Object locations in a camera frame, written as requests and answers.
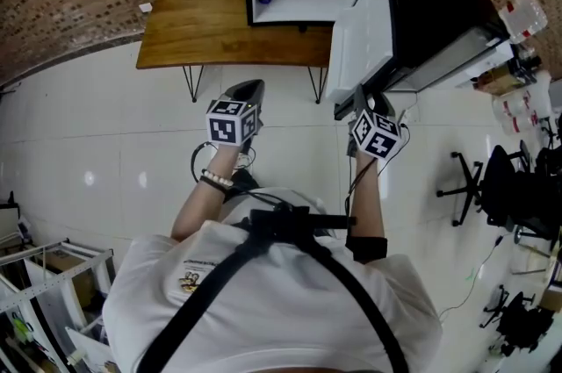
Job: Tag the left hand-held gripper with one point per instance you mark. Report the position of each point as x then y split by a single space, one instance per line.
226 130

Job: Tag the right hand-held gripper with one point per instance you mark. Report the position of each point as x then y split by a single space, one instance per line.
377 138

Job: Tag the black fridge door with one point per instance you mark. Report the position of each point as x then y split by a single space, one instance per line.
360 38

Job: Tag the person's right forearm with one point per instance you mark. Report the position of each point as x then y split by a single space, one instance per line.
366 200

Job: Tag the person's left forearm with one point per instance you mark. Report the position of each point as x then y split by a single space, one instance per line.
197 209

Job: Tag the white power strip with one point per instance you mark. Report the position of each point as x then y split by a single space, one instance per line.
407 114

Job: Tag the white shoe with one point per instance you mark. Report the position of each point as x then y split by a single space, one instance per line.
247 158

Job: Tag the wooden table with metal legs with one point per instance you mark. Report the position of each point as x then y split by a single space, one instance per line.
189 29

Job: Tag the person's black trousers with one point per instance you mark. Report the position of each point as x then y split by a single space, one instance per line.
241 182

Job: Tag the black wrist band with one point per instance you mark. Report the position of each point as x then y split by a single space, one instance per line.
213 185

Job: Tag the brown cardboard box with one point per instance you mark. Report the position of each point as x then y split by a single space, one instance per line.
498 83

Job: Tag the black chest harness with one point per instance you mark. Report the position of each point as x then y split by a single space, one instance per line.
281 222

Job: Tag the clear water jug red label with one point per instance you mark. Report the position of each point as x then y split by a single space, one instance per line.
524 18
518 114

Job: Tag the black office chair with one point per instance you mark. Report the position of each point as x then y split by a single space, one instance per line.
500 182
522 320

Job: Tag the white t-shirt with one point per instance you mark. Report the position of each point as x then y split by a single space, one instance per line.
272 310

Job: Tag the white metal shelf rack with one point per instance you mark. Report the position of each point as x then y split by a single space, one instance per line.
48 274

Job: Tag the white wall socket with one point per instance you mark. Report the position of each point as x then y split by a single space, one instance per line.
145 7

